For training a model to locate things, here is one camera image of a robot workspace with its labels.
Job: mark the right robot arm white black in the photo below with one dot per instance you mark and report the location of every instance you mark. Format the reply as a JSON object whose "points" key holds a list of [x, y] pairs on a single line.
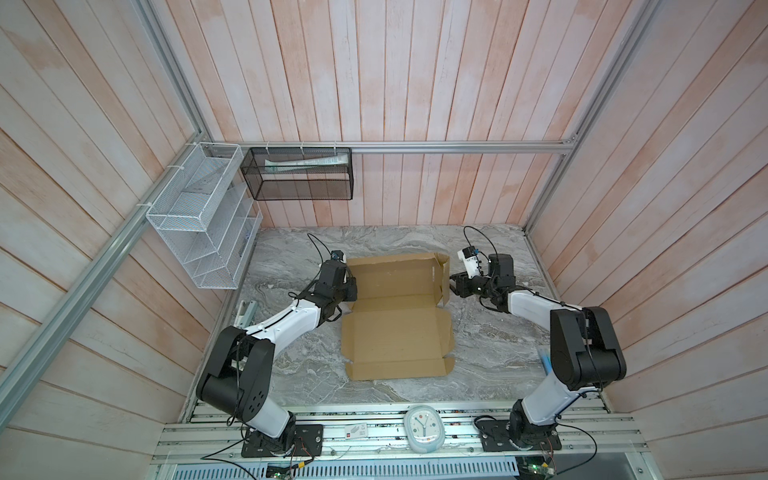
{"points": [[585, 354]]}

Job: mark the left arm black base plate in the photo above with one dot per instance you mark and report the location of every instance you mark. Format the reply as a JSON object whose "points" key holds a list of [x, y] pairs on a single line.
{"points": [[297, 440]]}

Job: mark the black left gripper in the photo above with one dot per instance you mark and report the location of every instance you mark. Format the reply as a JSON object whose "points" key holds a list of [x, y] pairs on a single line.
{"points": [[351, 285]]}

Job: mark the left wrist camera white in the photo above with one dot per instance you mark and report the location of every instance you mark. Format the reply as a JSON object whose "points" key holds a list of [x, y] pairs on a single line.
{"points": [[338, 255]]}

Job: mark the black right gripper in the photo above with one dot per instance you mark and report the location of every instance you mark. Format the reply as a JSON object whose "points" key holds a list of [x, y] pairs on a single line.
{"points": [[461, 287]]}

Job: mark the small white label tag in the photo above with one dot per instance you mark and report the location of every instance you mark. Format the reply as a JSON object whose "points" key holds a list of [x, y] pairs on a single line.
{"points": [[358, 430]]}

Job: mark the white wire mesh shelf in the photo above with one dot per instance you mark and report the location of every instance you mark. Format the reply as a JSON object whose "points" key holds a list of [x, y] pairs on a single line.
{"points": [[207, 217]]}

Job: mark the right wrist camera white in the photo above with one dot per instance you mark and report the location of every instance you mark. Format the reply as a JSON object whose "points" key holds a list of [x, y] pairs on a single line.
{"points": [[469, 256]]}

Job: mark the brown cardboard box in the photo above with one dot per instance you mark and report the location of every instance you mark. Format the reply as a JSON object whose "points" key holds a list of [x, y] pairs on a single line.
{"points": [[398, 328]]}

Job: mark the black wire mesh basket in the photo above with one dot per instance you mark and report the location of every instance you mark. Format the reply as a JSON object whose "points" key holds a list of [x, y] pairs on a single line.
{"points": [[315, 185]]}

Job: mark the white small stapler device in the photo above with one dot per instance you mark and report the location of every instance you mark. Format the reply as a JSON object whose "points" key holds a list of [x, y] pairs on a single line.
{"points": [[245, 314]]}

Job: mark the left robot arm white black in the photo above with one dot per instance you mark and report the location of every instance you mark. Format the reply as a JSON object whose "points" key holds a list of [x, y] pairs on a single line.
{"points": [[236, 378]]}

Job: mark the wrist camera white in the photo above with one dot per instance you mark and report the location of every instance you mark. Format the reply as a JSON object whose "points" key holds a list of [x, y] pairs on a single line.
{"points": [[338, 255], [469, 256]]}

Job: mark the coloured marker pen pack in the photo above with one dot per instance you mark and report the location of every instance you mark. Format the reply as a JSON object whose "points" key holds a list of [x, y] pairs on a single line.
{"points": [[546, 362]]}

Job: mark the white paper in basket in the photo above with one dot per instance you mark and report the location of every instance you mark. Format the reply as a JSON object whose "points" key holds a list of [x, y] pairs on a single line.
{"points": [[274, 166]]}

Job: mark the white round clock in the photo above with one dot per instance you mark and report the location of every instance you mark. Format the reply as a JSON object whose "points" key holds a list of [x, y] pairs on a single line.
{"points": [[424, 428]]}

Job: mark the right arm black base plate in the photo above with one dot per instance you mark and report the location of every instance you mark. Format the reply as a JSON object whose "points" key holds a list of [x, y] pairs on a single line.
{"points": [[504, 435]]}

